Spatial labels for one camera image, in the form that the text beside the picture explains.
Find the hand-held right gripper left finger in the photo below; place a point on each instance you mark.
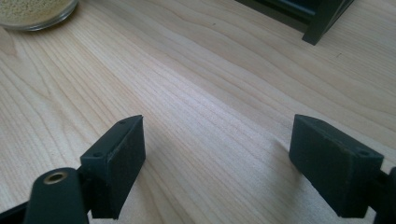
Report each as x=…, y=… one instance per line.
x=118, y=174

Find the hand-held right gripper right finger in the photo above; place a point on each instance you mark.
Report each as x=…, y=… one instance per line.
x=333, y=168

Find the black metal stand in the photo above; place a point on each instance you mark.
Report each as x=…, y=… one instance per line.
x=314, y=17

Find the glass bowl of grains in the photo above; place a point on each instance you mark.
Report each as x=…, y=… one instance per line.
x=34, y=12

